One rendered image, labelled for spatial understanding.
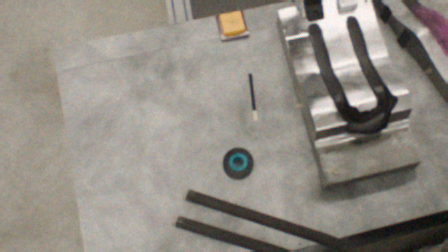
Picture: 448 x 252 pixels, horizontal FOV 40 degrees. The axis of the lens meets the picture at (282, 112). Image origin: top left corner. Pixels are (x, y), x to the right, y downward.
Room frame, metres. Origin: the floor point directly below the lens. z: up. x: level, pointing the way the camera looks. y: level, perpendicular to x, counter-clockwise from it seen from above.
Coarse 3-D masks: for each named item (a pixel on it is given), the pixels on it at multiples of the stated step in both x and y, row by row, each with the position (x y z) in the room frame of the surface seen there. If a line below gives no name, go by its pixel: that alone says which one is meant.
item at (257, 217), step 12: (192, 192) 0.31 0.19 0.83; (204, 204) 0.29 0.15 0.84; (216, 204) 0.29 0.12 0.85; (228, 204) 0.30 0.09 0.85; (240, 216) 0.27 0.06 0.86; (252, 216) 0.27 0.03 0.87; (264, 216) 0.28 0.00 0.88; (276, 228) 0.25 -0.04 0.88; (288, 228) 0.26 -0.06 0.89; (300, 228) 0.26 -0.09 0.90; (312, 240) 0.24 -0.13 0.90
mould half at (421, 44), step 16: (384, 0) 0.96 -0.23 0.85; (400, 0) 0.97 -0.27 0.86; (432, 0) 0.98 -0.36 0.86; (400, 16) 0.91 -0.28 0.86; (400, 32) 0.88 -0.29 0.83; (416, 32) 0.85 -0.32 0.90; (416, 48) 0.83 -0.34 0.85; (432, 48) 0.81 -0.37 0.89; (432, 64) 0.78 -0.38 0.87; (432, 80) 0.75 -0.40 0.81
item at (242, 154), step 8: (232, 152) 0.44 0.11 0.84; (240, 152) 0.44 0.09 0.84; (248, 152) 0.44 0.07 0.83; (224, 160) 0.41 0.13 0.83; (232, 160) 0.41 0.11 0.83; (240, 160) 0.43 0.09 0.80; (248, 160) 0.42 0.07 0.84; (224, 168) 0.39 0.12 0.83; (232, 168) 0.39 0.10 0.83; (240, 168) 0.40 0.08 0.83; (248, 168) 0.40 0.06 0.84; (232, 176) 0.37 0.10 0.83; (240, 176) 0.38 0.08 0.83; (248, 176) 0.39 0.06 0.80
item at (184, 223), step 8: (176, 216) 0.25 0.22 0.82; (176, 224) 0.23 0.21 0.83; (184, 224) 0.23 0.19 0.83; (192, 224) 0.23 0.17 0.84; (200, 224) 0.24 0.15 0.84; (192, 232) 0.22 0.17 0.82; (200, 232) 0.22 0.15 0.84; (208, 232) 0.22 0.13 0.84; (216, 232) 0.22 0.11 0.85; (224, 232) 0.23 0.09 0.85; (224, 240) 0.21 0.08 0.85; (232, 240) 0.21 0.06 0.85; (240, 240) 0.21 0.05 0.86; (248, 240) 0.22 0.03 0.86; (256, 240) 0.22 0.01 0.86; (248, 248) 0.20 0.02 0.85; (256, 248) 0.20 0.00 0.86; (264, 248) 0.20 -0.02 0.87; (272, 248) 0.21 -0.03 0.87
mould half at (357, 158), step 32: (288, 32) 0.78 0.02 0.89; (288, 64) 0.72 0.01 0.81; (352, 64) 0.72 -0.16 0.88; (384, 64) 0.74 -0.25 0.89; (320, 96) 0.60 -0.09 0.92; (352, 96) 0.61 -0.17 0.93; (320, 128) 0.51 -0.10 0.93; (320, 160) 0.45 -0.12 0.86; (352, 160) 0.47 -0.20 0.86; (384, 160) 0.48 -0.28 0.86; (416, 160) 0.50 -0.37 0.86
